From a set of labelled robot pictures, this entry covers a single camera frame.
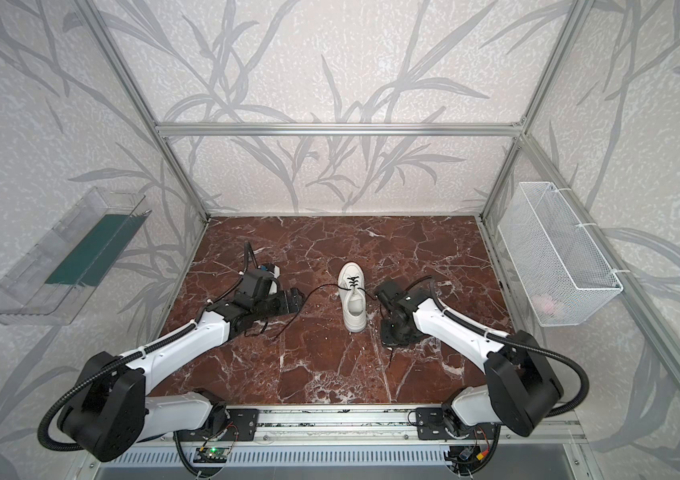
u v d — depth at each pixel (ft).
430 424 2.41
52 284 2.07
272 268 2.66
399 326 2.24
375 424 2.47
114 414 1.34
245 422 2.42
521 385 1.37
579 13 2.31
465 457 2.48
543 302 2.40
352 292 2.99
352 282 3.08
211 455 2.35
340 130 3.14
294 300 2.58
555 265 2.05
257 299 2.23
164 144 3.17
